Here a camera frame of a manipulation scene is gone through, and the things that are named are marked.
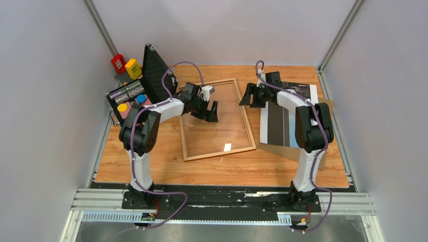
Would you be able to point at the black open toy case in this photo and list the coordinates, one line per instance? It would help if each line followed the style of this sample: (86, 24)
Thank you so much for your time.
(150, 84)

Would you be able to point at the aluminium rail frame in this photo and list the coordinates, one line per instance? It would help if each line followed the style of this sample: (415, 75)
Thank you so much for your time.
(105, 205)

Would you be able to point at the red toy house block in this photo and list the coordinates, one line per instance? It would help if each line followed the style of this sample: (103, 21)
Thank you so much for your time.
(119, 63)

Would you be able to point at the yellow toy house block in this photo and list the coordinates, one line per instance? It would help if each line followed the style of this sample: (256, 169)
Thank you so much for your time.
(133, 69)

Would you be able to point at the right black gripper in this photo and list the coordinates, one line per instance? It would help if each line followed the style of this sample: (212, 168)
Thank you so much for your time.
(252, 89)

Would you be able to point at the yellow round disc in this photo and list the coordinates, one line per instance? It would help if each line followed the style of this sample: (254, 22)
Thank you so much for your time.
(122, 107)

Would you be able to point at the photo print white border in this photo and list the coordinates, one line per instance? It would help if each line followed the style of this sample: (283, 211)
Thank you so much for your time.
(277, 124)

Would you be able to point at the blue round disc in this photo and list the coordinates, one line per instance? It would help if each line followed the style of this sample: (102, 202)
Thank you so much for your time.
(141, 98)

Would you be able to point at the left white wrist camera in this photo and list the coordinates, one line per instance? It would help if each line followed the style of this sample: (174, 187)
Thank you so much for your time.
(205, 92)

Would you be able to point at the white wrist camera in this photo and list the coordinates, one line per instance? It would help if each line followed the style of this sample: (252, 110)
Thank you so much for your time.
(261, 79)
(205, 92)

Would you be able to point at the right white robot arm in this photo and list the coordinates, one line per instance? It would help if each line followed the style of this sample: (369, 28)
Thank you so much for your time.
(313, 127)

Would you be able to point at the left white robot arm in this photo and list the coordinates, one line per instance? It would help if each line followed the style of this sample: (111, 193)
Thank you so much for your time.
(140, 130)

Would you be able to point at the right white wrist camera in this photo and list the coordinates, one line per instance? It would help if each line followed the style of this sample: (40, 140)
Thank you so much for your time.
(261, 79)

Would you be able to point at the brown cardboard backing sheet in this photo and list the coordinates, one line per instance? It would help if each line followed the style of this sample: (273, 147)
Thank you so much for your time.
(287, 152)

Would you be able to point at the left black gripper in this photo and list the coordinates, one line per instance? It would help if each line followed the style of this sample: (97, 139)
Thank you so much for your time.
(211, 116)

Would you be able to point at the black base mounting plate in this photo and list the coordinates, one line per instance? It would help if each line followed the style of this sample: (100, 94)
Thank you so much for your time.
(188, 202)

